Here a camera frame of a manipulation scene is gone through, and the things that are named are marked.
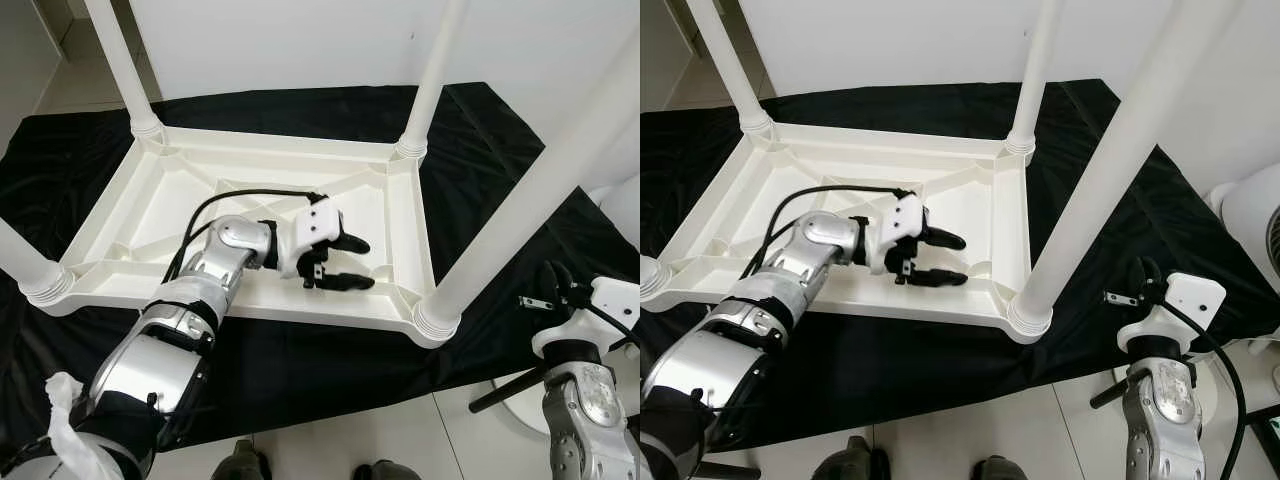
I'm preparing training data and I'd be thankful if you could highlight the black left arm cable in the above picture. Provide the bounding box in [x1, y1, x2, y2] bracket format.
[762, 183, 917, 277]
[160, 187, 330, 287]

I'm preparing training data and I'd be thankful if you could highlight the black table cloth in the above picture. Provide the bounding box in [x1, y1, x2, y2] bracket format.
[0, 82, 641, 457]
[640, 79, 1280, 452]

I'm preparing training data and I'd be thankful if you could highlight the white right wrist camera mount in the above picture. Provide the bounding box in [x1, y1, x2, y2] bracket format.
[1116, 271, 1229, 360]
[532, 276, 641, 360]

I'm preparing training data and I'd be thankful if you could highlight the white plastic table top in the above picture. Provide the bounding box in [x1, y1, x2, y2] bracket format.
[30, 121, 462, 350]
[644, 119, 1057, 344]

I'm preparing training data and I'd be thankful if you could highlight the black metal frame bar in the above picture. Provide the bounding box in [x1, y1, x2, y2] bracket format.
[1089, 369, 1152, 410]
[467, 364, 547, 415]

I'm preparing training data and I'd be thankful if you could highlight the white electric fan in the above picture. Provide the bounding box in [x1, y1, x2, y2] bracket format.
[1209, 179, 1280, 267]
[599, 177, 641, 242]

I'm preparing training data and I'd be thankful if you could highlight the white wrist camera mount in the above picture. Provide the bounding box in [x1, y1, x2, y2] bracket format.
[1116, 271, 1229, 360]
[532, 276, 641, 360]
[867, 194, 927, 277]
[279, 197, 347, 280]

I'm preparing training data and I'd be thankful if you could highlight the white crumpled plastic sheet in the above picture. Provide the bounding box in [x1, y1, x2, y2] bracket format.
[44, 371, 117, 480]

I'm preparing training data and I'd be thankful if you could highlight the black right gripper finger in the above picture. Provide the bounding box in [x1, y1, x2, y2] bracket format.
[542, 259, 577, 302]
[1131, 256, 1164, 297]

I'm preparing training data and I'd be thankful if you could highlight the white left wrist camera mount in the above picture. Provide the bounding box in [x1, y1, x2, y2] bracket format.
[867, 194, 927, 277]
[279, 197, 347, 280]

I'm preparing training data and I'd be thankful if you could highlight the grey robot right leg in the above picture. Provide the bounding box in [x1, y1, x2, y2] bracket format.
[971, 455, 1032, 480]
[354, 459, 422, 480]

